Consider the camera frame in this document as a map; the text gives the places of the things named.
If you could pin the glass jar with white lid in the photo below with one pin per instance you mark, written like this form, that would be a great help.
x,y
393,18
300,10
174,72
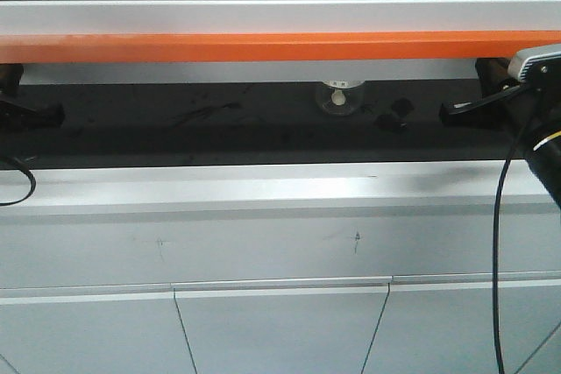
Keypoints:
x,y
340,98

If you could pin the white fume hood sash frame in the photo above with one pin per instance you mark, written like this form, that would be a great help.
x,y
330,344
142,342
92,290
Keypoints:
x,y
266,16

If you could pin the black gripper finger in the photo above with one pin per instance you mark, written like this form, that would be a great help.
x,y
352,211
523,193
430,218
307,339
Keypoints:
x,y
10,76
17,117

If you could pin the orange sash handle bar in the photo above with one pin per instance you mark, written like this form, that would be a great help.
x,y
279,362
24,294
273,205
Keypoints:
x,y
241,47

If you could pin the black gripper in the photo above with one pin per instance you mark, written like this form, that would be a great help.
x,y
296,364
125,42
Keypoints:
x,y
534,111

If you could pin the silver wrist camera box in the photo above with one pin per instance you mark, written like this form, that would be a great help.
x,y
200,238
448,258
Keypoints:
x,y
528,64

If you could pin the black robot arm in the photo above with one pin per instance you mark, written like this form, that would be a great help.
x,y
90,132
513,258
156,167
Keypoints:
x,y
543,163

